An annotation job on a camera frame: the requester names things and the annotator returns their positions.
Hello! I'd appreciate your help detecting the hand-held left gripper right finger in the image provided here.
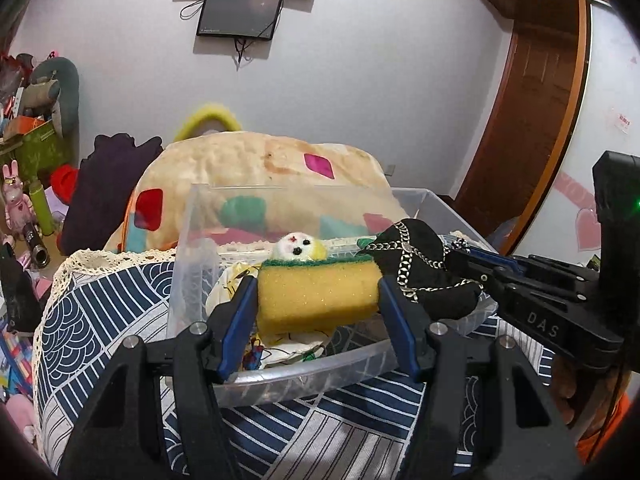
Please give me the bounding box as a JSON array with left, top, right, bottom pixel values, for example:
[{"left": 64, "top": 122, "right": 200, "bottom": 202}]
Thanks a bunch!
[{"left": 377, "top": 275, "right": 583, "bottom": 480}]

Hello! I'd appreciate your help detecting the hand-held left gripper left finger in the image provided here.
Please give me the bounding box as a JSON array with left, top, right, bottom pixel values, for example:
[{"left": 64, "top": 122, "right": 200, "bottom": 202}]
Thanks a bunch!
[{"left": 59, "top": 276, "right": 261, "bottom": 480}]

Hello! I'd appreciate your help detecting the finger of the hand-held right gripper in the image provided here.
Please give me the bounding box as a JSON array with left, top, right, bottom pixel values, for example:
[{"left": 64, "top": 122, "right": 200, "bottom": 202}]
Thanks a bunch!
[
  {"left": 445, "top": 252, "right": 526, "bottom": 306},
  {"left": 465, "top": 246, "right": 598, "bottom": 281}
]

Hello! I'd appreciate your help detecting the black cap with chains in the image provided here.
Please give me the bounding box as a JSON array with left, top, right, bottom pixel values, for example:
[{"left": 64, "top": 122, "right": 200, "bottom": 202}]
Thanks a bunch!
[{"left": 357, "top": 217, "right": 486, "bottom": 321}]

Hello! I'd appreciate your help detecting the clear plastic storage box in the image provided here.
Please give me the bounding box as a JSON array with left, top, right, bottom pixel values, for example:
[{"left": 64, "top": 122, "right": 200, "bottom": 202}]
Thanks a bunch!
[{"left": 167, "top": 184, "right": 501, "bottom": 408}]

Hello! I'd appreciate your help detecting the yellow sponge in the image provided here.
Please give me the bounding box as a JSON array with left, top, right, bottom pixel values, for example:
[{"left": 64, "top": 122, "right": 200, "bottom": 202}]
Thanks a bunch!
[{"left": 256, "top": 254, "right": 385, "bottom": 336}]

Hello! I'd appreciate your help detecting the person's right hand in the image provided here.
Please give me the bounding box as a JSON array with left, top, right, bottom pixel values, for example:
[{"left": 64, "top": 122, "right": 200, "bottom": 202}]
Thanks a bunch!
[{"left": 550, "top": 355, "right": 586, "bottom": 428}]

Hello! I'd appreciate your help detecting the pink heart sticker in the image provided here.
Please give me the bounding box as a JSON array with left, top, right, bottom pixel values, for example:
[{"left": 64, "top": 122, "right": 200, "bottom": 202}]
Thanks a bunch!
[{"left": 574, "top": 205, "right": 602, "bottom": 252}]

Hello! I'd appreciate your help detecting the white yellow plush toy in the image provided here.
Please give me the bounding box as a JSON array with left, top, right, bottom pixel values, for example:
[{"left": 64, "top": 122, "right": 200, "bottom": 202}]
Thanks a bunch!
[{"left": 272, "top": 232, "right": 331, "bottom": 264}]

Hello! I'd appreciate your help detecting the wooden door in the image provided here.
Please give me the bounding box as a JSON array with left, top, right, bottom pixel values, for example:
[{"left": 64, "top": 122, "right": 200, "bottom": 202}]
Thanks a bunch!
[{"left": 454, "top": 0, "right": 593, "bottom": 257}]

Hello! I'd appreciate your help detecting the navy patterned cloth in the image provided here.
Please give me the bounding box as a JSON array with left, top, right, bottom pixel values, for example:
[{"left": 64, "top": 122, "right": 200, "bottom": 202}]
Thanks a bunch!
[{"left": 32, "top": 249, "right": 556, "bottom": 480}]

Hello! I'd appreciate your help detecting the cream patterned cushion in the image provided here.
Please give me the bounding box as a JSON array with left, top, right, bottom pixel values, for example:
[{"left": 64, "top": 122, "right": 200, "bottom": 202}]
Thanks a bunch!
[{"left": 105, "top": 130, "right": 408, "bottom": 256}]

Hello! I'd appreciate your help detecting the dark purple garment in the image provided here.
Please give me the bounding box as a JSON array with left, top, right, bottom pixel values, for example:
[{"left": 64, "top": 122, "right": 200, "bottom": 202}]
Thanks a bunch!
[{"left": 59, "top": 133, "right": 165, "bottom": 256}]

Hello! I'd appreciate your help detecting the white sliding door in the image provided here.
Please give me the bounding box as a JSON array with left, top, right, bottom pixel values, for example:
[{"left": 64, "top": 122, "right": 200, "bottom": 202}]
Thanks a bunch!
[{"left": 510, "top": 0, "right": 640, "bottom": 266}]

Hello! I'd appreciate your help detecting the black flashlight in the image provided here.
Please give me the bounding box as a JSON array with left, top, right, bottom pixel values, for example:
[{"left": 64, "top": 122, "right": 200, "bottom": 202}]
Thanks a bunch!
[{"left": 21, "top": 220, "right": 51, "bottom": 267}]

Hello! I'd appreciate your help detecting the dark cloth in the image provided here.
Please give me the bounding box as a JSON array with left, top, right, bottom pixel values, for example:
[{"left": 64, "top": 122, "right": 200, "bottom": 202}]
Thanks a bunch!
[{"left": 0, "top": 245, "right": 44, "bottom": 334}]

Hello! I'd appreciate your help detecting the red cloth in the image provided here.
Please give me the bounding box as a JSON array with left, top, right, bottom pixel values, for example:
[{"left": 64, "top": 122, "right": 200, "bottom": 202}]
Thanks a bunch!
[{"left": 50, "top": 165, "right": 81, "bottom": 206}]

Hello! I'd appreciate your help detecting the colourful play mat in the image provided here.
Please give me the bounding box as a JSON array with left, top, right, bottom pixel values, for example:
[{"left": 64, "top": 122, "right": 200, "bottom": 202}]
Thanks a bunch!
[{"left": 0, "top": 327, "right": 39, "bottom": 402}]

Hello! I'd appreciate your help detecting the green bottle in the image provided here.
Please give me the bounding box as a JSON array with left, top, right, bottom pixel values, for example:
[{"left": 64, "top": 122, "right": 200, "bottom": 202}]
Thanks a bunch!
[{"left": 28, "top": 182, "right": 54, "bottom": 237}]

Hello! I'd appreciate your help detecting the pink plush toy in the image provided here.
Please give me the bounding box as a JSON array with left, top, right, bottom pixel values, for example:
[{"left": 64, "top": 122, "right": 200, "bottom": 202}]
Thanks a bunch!
[{"left": 5, "top": 392, "right": 37, "bottom": 444}]

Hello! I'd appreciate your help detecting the pink bunny figurine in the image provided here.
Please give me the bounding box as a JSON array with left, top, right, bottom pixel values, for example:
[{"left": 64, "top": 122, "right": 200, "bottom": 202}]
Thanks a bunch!
[{"left": 2, "top": 160, "right": 32, "bottom": 231}]

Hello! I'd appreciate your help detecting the green cardboard box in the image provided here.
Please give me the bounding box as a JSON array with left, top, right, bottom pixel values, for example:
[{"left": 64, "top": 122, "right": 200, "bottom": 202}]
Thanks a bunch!
[{"left": 0, "top": 120, "right": 71, "bottom": 182}]

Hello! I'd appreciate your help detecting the grey-green long plush toy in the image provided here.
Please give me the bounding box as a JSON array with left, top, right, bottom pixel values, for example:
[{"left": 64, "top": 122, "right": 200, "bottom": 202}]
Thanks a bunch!
[{"left": 30, "top": 57, "right": 81, "bottom": 137}]

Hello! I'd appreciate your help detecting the orange box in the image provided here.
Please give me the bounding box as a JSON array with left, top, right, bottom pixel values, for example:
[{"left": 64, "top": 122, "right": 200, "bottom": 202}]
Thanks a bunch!
[{"left": 4, "top": 115, "right": 47, "bottom": 137}]

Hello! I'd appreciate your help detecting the khaki plush toy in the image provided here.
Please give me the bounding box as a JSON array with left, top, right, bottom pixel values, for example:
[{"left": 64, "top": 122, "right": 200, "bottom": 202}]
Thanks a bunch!
[{"left": 22, "top": 77, "right": 61, "bottom": 111}]

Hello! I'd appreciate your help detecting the pile of assorted toys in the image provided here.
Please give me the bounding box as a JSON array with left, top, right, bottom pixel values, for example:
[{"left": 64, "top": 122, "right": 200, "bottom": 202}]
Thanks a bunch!
[{"left": 0, "top": 52, "right": 37, "bottom": 126}]

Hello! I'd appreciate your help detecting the yellow fuzzy ring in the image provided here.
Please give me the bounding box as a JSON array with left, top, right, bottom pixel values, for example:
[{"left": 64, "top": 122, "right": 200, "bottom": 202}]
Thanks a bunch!
[{"left": 173, "top": 103, "right": 244, "bottom": 144}]

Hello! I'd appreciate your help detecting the black hanging monitor cable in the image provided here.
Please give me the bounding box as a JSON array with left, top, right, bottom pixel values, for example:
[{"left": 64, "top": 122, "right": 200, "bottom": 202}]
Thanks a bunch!
[{"left": 232, "top": 37, "right": 257, "bottom": 69}]

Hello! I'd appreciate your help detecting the small black wall monitor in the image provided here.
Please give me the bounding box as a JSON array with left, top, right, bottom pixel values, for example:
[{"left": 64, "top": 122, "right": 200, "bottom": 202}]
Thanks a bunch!
[{"left": 196, "top": 0, "right": 284, "bottom": 41}]

